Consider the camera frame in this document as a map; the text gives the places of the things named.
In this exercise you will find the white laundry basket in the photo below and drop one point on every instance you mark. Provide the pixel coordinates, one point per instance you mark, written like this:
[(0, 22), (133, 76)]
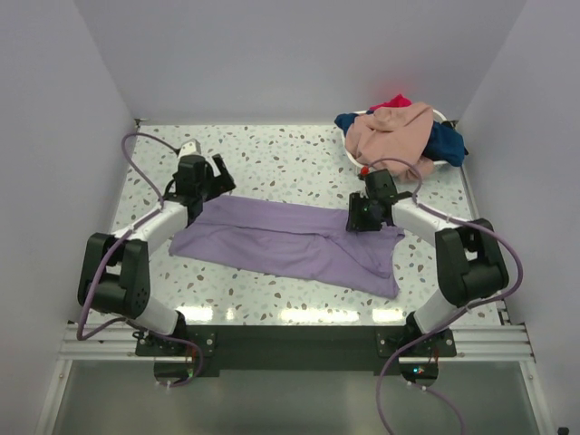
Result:
[(438, 147)]

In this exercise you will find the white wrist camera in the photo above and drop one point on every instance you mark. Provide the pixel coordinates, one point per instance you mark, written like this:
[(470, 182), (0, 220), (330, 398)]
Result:
[(189, 147), (365, 171)]

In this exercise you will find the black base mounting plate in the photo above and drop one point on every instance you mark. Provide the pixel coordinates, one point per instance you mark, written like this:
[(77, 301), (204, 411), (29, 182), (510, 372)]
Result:
[(331, 348)]

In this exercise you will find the lavender t shirt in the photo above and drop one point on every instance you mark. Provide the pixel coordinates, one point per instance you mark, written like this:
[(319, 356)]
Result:
[(291, 240)]

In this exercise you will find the red t shirt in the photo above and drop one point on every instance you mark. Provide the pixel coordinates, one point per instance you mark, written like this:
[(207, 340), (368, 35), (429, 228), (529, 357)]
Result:
[(398, 101)]

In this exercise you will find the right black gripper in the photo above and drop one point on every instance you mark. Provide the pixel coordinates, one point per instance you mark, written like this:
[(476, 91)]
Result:
[(354, 219)]

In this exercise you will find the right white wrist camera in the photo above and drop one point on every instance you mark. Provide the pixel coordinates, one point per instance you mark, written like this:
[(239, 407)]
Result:
[(365, 171)]

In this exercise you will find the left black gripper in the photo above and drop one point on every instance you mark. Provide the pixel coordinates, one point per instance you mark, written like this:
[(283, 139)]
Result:
[(225, 182)]

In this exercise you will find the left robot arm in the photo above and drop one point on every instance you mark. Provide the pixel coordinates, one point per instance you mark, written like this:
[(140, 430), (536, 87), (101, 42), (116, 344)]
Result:
[(115, 278)]

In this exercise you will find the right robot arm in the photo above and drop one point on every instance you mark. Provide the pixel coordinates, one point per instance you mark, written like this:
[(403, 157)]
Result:
[(469, 263)]

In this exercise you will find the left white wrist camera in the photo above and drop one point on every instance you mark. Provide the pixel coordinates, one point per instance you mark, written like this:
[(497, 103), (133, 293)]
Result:
[(189, 147)]

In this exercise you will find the navy blue t shirt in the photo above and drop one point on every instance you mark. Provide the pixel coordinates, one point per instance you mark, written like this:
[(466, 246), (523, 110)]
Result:
[(459, 150)]

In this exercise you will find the peach pink t shirt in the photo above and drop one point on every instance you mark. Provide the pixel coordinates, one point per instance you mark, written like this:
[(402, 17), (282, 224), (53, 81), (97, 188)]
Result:
[(389, 138)]

